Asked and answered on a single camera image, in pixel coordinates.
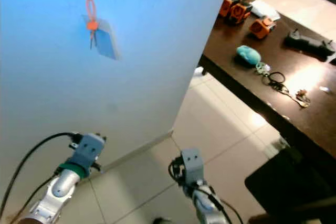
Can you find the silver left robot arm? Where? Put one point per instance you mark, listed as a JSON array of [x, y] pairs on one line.
[[59, 190]]

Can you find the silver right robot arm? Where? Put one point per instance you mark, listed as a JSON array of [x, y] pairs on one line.
[[207, 203]]

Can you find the black chair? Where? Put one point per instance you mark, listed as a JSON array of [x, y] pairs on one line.
[[289, 182]]

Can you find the dark wooden table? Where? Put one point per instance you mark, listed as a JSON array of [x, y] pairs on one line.
[[220, 40]]

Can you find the small orange black device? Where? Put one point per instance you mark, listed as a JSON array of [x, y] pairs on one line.
[[262, 27]]

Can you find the large orange black device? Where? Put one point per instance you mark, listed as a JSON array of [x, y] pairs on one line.
[[237, 10]]

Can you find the white paper packet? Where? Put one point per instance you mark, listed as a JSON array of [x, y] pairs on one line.
[[265, 10]]

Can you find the black handheld tool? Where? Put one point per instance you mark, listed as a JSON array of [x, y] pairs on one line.
[[308, 43]]

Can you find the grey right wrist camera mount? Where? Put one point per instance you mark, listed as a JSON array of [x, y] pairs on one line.
[[192, 163]]

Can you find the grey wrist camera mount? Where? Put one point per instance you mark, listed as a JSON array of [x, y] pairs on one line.
[[192, 163], [87, 149]]

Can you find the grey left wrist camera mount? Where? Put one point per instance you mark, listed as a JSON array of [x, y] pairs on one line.
[[87, 149]]

